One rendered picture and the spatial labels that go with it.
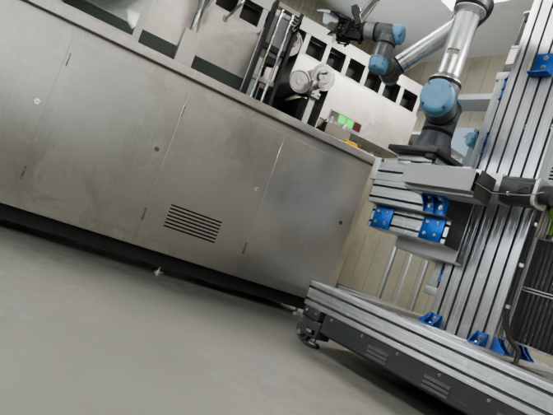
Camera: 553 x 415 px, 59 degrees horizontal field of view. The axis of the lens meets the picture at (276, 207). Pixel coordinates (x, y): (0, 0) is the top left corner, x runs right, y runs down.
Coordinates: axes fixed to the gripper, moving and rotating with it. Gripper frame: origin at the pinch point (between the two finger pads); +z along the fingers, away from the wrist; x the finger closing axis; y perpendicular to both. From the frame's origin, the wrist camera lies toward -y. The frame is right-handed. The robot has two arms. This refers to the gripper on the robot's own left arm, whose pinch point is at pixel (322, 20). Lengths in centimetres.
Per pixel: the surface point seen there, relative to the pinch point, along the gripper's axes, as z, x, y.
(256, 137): 24, 28, 46
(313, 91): 22, 56, 3
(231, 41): 79, 46, -13
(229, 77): 76, 54, 5
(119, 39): 66, -30, 40
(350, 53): 33, 99, -50
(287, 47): 33.4, 33.2, -6.8
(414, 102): -3, 146, -50
